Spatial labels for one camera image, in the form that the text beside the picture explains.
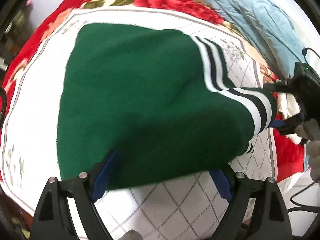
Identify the white quilted mat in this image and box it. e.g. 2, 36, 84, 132
1, 6, 266, 239

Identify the light blue quilt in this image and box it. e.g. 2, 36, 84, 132
204, 0, 303, 79

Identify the white gloved right hand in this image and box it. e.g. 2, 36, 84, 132
286, 115, 319, 183

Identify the black cable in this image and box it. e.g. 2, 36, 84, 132
287, 47, 320, 213

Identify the green and cream varsity jacket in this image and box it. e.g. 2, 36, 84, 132
57, 23, 277, 189

